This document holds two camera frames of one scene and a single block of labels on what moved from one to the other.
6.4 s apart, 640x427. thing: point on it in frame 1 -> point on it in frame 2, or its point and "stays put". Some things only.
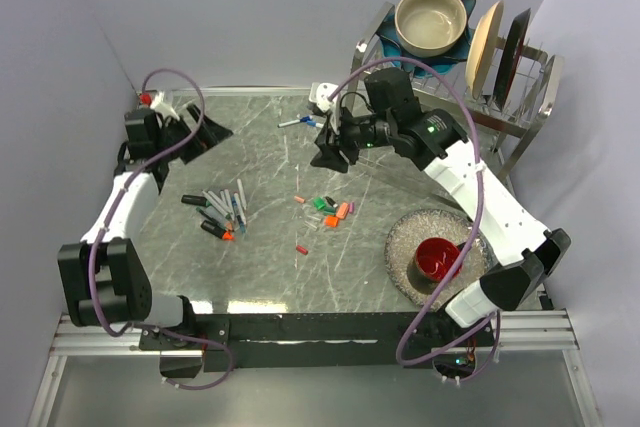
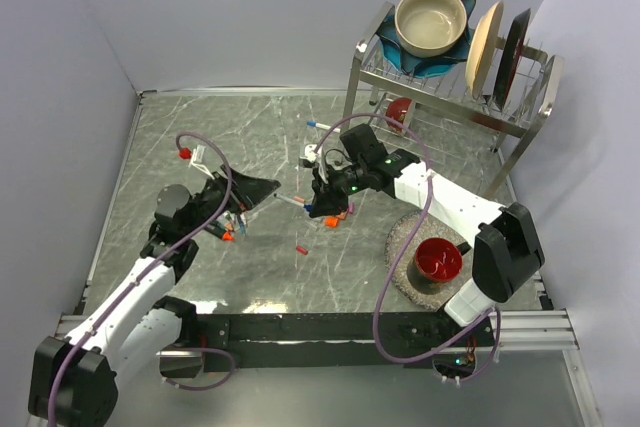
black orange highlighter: [216, 230] stays put
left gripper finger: [208, 134] -> [252, 191]
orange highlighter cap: [331, 221] stays put
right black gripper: [330, 142] -> [326, 201]
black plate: [511, 57] stays put
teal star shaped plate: [423, 67] stays put
